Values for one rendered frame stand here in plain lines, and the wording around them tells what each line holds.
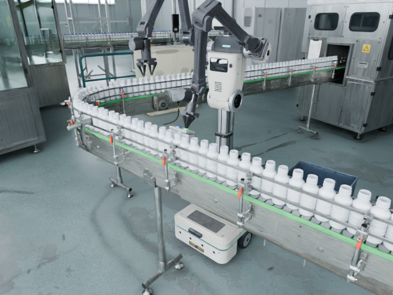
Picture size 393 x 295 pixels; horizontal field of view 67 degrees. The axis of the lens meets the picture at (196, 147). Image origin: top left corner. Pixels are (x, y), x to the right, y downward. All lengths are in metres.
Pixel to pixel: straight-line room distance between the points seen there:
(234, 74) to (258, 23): 5.47
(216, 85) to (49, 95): 4.95
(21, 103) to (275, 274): 3.53
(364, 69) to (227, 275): 3.49
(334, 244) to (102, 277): 1.68
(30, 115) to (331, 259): 3.92
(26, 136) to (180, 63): 2.90
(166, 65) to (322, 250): 4.75
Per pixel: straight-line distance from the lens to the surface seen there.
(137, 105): 2.99
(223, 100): 2.00
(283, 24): 7.96
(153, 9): 1.83
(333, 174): 1.77
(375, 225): 1.17
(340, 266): 1.29
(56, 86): 6.63
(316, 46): 5.22
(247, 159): 1.29
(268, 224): 1.32
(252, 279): 2.33
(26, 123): 4.43
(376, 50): 4.73
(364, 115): 4.87
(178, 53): 5.68
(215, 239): 2.23
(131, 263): 2.46
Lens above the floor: 1.72
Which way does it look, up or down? 24 degrees down
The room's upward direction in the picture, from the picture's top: straight up
